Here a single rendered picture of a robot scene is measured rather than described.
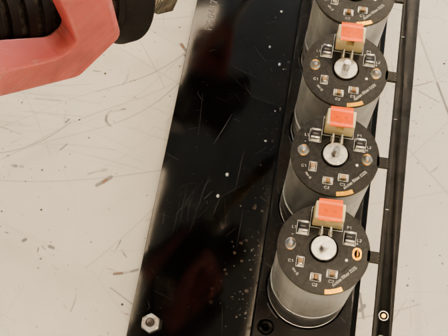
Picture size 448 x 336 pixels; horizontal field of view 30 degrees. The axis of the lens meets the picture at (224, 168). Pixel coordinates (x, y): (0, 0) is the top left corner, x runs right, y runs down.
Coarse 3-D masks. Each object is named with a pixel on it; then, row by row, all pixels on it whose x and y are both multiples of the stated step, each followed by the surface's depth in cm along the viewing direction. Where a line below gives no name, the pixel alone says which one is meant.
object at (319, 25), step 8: (352, 0) 26; (360, 0) 26; (312, 8) 27; (312, 16) 27; (320, 16) 26; (312, 24) 27; (320, 24) 26; (328, 24) 26; (336, 24) 26; (376, 24) 26; (384, 24) 26; (312, 32) 27; (320, 32) 26; (328, 32) 26; (336, 32) 26; (368, 32) 26; (376, 32) 26; (312, 40) 27; (376, 40) 27; (304, 48) 29; (304, 56) 29
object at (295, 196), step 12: (336, 144) 24; (324, 156) 23; (348, 156) 24; (288, 168) 25; (288, 180) 25; (288, 192) 25; (300, 192) 24; (312, 192) 23; (360, 192) 24; (288, 204) 26; (300, 204) 25; (312, 204) 24; (348, 204) 24; (288, 216) 26
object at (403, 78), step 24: (408, 0) 26; (408, 24) 25; (408, 48) 25; (408, 72) 25; (408, 96) 24; (408, 120) 24; (384, 168) 23; (384, 216) 23; (384, 240) 23; (384, 264) 22; (384, 288) 22; (384, 312) 22
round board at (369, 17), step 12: (324, 0) 26; (336, 0) 25; (348, 0) 26; (372, 0) 26; (384, 0) 26; (324, 12) 25; (336, 12) 25; (348, 12) 25; (360, 12) 25; (372, 12) 25; (384, 12) 25; (372, 24) 25
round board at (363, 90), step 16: (320, 48) 25; (368, 48) 25; (304, 64) 25; (320, 64) 25; (368, 64) 25; (384, 64) 25; (320, 80) 24; (336, 80) 24; (352, 80) 24; (368, 80) 24; (384, 80) 24; (320, 96) 24; (336, 96) 24; (352, 96) 24; (368, 96) 24
